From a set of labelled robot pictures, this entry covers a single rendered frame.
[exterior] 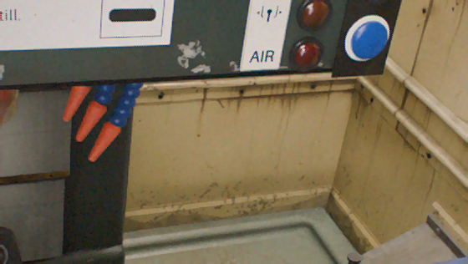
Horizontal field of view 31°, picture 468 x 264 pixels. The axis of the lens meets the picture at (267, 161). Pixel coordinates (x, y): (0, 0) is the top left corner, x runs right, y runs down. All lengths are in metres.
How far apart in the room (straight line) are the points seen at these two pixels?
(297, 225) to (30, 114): 1.00
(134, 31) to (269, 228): 1.58
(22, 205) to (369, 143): 0.91
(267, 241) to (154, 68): 1.56
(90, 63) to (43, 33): 0.04
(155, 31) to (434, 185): 1.30
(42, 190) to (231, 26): 0.87
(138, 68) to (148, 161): 1.36
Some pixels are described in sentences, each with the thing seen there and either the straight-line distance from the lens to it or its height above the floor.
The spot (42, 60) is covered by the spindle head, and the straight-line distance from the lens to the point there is 0.55.
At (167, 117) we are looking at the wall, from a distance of 1.87.
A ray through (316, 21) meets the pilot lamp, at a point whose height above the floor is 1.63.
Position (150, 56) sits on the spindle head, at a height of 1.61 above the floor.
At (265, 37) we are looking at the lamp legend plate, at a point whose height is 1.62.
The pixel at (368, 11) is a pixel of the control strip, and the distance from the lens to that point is 0.62.
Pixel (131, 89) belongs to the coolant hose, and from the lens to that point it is 0.78.
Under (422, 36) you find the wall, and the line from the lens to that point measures 1.81.
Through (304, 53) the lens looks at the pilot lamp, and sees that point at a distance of 0.61.
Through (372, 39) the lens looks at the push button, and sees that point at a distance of 0.62.
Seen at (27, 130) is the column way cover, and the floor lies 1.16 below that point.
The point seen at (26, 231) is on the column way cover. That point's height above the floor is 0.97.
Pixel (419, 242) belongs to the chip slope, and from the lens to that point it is 1.80.
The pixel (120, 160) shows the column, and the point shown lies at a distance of 1.45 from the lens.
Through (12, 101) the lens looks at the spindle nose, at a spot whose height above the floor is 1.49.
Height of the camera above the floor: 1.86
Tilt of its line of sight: 32 degrees down
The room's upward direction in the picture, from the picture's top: 10 degrees clockwise
